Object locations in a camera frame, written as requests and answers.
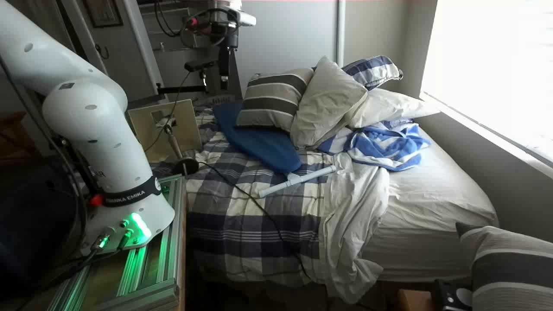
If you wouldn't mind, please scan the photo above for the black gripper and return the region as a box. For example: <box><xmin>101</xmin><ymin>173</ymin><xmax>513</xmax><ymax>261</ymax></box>
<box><xmin>222</xmin><ymin>21</ymin><xmax>241</xmax><ymax>52</ymax></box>

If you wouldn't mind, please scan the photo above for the large white pillow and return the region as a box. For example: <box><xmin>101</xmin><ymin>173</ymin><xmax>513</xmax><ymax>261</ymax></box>
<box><xmin>288</xmin><ymin>55</ymin><xmax>369</xmax><ymax>152</ymax></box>

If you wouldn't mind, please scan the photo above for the grey striped pillow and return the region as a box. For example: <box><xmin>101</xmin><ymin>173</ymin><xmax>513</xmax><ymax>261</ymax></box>
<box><xmin>454</xmin><ymin>221</ymin><xmax>553</xmax><ymax>311</ymax></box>
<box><xmin>233</xmin><ymin>68</ymin><xmax>316</xmax><ymax>135</ymax></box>

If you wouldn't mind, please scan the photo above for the blue plaid pillow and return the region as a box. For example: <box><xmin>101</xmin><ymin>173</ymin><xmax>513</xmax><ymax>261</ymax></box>
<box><xmin>341</xmin><ymin>54</ymin><xmax>404</xmax><ymax>92</ymax></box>

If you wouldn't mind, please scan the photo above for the blue white striped pillow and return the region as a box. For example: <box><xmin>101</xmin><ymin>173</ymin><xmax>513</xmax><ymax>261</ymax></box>
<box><xmin>316</xmin><ymin>126</ymin><xmax>354</xmax><ymax>156</ymax></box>

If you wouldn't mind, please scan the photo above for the flat white pillow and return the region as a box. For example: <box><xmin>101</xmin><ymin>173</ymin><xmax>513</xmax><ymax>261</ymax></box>
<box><xmin>343</xmin><ymin>87</ymin><xmax>442</xmax><ymax>130</ymax></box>

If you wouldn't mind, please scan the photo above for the white shelf unit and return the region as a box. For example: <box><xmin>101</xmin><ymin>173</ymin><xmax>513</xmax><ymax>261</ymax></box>
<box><xmin>136</xmin><ymin>0</ymin><xmax>195</xmax><ymax>88</ymax></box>

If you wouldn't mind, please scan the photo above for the beige board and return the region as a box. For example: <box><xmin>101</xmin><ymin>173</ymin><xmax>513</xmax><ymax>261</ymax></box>
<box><xmin>125</xmin><ymin>99</ymin><xmax>203</xmax><ymax>164</ymax></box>

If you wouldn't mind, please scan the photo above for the dark blue cushion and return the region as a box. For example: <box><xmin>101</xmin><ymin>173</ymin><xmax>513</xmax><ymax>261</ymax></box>
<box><xmin>212</xmin><ymin>102</ymin><xmax>303</xmax><ymax>176</ymax></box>

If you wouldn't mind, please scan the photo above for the small stand with black base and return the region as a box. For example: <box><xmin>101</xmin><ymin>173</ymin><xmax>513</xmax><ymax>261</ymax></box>
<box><xmin>153</xmin><ymin>114</ymin><xmax>200</xmax><ymax>178</ymax></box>

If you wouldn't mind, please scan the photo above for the white plastic tube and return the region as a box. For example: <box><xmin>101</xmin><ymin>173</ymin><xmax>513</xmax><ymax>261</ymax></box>
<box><xmin>260</xmin><ymin>164</ymin><xmax>338</xmax><ymax>199</ymax></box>

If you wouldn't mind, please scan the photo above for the blue white crumpled cloth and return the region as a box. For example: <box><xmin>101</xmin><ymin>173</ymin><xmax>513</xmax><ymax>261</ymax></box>
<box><xmin>343</xmin><ymin>118</ymin><xmax>431</xmax><ymax>173</ymax></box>

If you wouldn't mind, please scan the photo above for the blue plaid blanket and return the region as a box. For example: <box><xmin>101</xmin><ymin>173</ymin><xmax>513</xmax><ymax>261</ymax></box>
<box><xmin>184</xmin><ymin>93</ymin><xmax>347</xmax><ymax>290</ymax></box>

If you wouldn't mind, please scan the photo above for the white crumpled duvet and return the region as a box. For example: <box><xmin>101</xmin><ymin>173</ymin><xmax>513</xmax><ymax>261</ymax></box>
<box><xmin>309</xmin><ymin>152</ymin><xmax>393</xmax><ymax>306</ymax></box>

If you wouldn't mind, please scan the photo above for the brown wooden furniture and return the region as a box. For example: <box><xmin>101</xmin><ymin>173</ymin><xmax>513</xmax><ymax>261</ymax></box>
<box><xmin>0</xmin><ymin>111</ymin><xmax>36</xmax><ymax>169</ymax></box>

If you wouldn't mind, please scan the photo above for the mattress with white sheet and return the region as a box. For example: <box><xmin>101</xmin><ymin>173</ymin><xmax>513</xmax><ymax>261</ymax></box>
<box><xmin>359</xmin><ymin>123</ymin><xmax>499</xmax><ymax>283</ymax></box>

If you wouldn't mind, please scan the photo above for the window with white blinds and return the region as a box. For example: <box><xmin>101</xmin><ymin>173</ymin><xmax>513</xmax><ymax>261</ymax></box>
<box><xmin>419</xmin><ymin>0</ymin><xmax>553</xmax><ymax>166</ymax></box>

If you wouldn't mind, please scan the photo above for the black bag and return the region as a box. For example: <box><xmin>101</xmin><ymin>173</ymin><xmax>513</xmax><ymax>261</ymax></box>
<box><xmin>0</xmin><ymin>157</ymin><xmax>87</xmax><ymax>301</ymax></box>

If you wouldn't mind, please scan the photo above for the black cable on bed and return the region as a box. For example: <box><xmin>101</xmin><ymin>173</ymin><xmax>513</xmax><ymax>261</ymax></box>
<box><xmin>196</xmin><ymin>161</ymin><xmax>312</xmax><ymax>278</ymax></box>

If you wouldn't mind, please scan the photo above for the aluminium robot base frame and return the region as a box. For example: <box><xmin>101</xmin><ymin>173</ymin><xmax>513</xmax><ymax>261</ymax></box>
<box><xmin>44</xmin><ymin>175</ymin><xmax>188</xmax><ymax>311</ymax></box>

